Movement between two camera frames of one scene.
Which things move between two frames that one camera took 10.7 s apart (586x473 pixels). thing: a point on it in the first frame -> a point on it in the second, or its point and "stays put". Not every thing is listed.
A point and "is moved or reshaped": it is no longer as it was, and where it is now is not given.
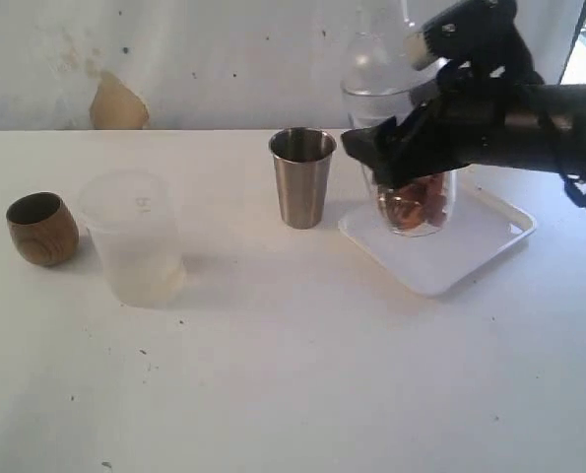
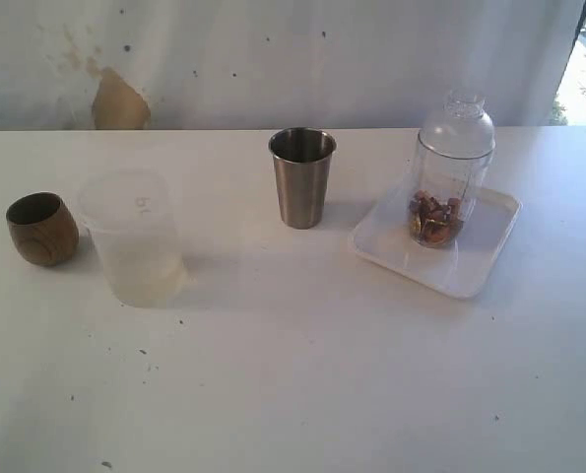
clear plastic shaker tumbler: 414,209 is moved or reshaped
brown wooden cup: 42,228 stays put
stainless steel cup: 302,158 stays put
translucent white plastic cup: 135,218 stays put
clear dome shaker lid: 379,62 is moved or reshaped
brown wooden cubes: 423,202 -> 441,222
